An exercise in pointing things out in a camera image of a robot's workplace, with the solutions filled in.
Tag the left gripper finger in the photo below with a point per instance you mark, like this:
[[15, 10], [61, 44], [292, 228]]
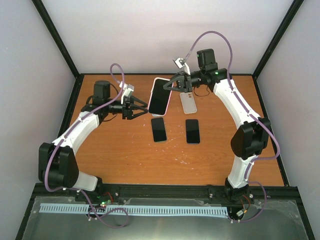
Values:
[[133, 114], [138, 102]]

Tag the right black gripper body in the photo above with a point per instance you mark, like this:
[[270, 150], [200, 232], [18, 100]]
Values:
[[188, 84]]

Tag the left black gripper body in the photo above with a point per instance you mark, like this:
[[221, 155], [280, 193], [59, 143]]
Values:
[[125, 111]]

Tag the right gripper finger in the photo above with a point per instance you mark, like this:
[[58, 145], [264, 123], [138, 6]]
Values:
[[174, 85], [178, 77]]

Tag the white translucent phone case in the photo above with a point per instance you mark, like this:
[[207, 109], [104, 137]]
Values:
[[188, 102]]

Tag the pink phone case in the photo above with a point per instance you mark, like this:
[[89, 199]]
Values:
[[168, 105]]

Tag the blue phone black screen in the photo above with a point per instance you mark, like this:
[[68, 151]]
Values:
[[192, 131]]

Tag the light blue phone case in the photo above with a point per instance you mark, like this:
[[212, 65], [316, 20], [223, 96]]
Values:
[[156, 115]]

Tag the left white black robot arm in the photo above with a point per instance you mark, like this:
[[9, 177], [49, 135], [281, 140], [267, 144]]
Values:
[[57, 165]]

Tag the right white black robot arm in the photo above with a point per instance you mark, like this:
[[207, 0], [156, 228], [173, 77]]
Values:
[[252, 131]]

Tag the metal front plate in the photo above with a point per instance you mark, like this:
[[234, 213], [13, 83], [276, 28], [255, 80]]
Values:
[[271, 220]]

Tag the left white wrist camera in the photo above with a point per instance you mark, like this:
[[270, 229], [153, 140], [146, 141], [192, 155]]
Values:
[[127, 91]]

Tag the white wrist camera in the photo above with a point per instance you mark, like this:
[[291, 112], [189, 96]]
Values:
[[127, 91], [182, 64]]

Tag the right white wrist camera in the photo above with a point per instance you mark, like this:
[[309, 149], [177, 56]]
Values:
[[182, 64]]

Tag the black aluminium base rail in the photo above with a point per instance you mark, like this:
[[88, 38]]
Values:
[[212, 194]]

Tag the light blue cable duct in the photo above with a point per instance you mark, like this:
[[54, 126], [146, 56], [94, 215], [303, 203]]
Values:
[[141, 210]]

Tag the left black frame post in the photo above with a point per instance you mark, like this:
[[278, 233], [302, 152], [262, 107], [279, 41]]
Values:
[[47, 20]]

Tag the black frame post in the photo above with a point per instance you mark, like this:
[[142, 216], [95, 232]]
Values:
[[281, 30], [47, 20]]

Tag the right black frame post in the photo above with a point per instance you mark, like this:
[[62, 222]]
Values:
[[281, 30]]

